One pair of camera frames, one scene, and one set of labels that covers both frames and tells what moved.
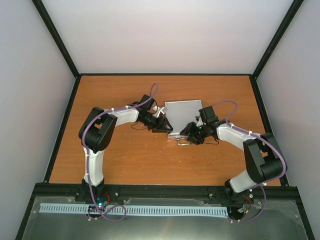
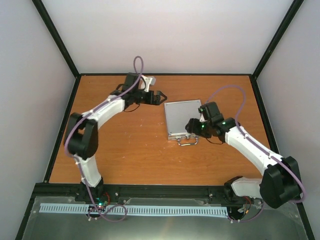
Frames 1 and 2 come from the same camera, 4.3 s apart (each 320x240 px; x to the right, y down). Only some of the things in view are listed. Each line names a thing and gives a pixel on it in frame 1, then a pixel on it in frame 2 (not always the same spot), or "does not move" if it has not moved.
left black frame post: x=43 y=13 does not move
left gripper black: x=160 y=127 -> x=150 y=100
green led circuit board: x=102 y=202 does not move
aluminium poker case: x=179 y=114 does not move
